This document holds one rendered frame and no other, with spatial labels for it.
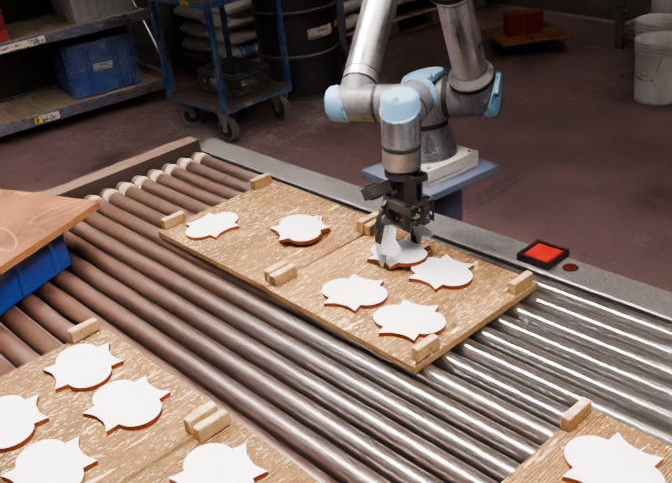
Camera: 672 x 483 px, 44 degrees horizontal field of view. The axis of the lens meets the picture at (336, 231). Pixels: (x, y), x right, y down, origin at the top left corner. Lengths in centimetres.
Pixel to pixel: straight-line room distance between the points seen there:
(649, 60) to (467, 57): 324
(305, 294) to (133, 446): 48
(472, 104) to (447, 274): 63
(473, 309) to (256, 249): 53
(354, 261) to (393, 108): 37
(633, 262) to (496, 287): 201
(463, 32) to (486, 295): 69
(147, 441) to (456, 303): 61
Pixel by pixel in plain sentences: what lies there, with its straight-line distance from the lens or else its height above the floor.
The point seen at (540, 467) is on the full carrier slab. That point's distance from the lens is 125.
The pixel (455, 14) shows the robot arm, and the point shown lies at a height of 133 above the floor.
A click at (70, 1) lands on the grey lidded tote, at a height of 80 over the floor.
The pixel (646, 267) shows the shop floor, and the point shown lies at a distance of 358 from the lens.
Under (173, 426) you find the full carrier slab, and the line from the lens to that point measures 139.
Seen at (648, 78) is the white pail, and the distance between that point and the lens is 528.
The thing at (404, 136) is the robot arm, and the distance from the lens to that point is 157.
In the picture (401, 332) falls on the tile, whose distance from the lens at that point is 149.
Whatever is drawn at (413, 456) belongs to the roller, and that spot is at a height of 91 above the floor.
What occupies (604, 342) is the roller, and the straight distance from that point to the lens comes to 152.
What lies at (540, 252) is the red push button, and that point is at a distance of 176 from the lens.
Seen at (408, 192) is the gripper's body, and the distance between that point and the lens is 162.
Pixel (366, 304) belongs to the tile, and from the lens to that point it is 158.
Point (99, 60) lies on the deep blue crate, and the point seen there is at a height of 37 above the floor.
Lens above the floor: 180
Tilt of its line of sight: 27 degrees down
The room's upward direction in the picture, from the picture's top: 7 degrees counter-clockwise
